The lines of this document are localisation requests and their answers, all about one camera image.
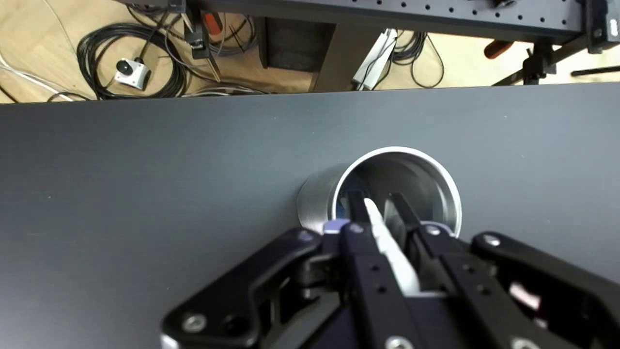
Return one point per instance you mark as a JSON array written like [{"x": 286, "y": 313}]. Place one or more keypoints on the black clamp stand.
[{"x": 548, "y": 61}]

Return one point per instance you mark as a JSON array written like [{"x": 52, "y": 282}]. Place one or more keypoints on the stainless steel flask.
[{"x": 412, "y": 177}]

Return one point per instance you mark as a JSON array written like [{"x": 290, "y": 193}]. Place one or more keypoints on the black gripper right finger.
[{"x": 490, "y": 284}]

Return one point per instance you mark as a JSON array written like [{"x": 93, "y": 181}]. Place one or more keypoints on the white plastic stirrer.
[{"x": 395, "y": 255}]

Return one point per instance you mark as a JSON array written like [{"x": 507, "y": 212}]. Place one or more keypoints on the white power strip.
[{"x": 375, "y": 59}]

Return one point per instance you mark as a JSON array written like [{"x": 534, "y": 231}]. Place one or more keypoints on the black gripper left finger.
[{"x": 282, "y": 292}]

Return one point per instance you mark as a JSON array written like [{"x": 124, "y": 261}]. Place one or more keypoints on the black perforated breadboard table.
[{"x": 412, "y": 16}]

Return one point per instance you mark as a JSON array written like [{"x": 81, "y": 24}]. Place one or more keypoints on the white webcam on floor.
[{"x": 131, "y": 72}]

